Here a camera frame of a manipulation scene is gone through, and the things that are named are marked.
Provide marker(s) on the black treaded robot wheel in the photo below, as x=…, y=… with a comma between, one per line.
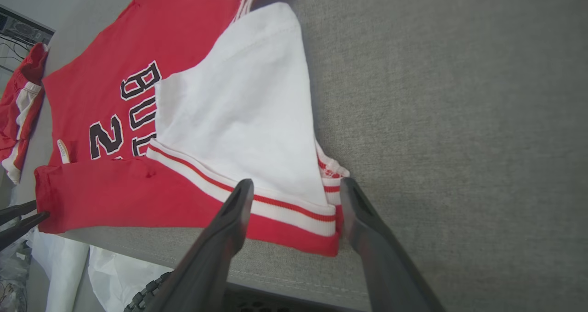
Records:
x=147, y=293

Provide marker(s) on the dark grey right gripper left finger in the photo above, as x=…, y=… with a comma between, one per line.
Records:
x=206, y=266

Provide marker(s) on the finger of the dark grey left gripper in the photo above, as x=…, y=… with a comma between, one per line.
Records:
x=23, y=228
x=18, y=210

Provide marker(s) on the dark electronics rack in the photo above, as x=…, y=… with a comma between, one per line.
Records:
x=23, y=29

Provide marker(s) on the red white basketball jersey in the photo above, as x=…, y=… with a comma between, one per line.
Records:
x=248, y=114

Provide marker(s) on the red shorts with white trim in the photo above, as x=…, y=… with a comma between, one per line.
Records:
x=18, y=114

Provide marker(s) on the white plastic bag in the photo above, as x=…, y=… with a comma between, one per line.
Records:
x=119, y=275
x=59, y=270

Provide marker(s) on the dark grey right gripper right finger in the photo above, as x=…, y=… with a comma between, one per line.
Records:
x=386, y=270

